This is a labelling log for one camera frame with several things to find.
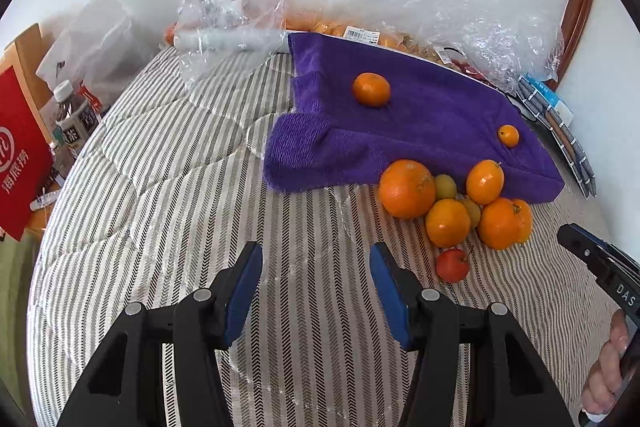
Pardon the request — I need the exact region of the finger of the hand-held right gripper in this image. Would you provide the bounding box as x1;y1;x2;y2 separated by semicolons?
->
556;223;626;280

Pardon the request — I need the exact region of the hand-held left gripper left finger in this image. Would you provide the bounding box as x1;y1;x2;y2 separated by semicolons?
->
37;241;264;427

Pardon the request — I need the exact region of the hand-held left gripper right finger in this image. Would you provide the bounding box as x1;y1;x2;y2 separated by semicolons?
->
369;242;576;427

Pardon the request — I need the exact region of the medium orange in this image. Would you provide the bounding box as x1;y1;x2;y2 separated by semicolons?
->
515;199;534;244
425;199;472;249
477;198;526;251
466;160;506;206

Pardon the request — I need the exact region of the small red apple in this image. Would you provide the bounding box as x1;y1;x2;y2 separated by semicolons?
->
436;248;470;284

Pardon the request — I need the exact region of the large orange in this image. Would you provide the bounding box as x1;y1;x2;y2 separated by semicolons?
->
378;160;437;221

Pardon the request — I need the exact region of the green plum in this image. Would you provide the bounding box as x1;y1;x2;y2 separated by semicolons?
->
460;197;483;229
433;174;458;202

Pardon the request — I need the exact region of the small kumquat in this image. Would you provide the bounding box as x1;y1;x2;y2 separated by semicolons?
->
497;125;521;148

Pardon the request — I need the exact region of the purple towel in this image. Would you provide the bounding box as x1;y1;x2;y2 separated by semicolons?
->
263;32;566;204

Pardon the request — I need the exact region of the mandarin orange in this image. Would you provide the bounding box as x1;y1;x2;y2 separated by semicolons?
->
352;72;391;108

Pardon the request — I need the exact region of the person's right hand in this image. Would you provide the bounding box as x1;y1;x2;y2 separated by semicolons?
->
581;308;630;415

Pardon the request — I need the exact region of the blue plaid folded cloth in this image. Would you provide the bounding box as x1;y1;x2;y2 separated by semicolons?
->
515;74;598;198

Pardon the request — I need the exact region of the striped grey white blanket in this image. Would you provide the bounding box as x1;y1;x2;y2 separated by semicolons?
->
27;42;631;427

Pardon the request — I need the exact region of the blue tissue box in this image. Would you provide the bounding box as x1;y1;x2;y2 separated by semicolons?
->
525;77;575;122

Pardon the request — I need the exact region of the clear water bottle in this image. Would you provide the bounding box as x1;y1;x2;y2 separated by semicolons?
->
52;79;101;158

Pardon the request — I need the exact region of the clear bag of brown fruit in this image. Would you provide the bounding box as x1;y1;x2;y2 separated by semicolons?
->
327;0;566;94

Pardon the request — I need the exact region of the red labelled packet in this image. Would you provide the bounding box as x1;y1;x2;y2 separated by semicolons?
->
77;82;107;118

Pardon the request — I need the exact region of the white plastic-wrapped roll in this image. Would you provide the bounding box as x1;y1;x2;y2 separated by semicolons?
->
172;29;291;54

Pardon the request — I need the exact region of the red paper bag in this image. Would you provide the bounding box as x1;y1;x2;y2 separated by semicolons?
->
0;67;54;242

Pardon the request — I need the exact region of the clear bag of oranges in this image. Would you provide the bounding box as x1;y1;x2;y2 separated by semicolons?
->
285;9;416;55

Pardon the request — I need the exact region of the white plastic bag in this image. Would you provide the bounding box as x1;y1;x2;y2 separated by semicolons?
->
37;0;133;108

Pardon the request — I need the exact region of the crumpled clear plastic bag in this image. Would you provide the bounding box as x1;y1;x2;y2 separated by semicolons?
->
175;0;291;82

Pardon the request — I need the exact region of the wooden door frame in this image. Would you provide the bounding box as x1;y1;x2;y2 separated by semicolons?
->
545;0;599;90

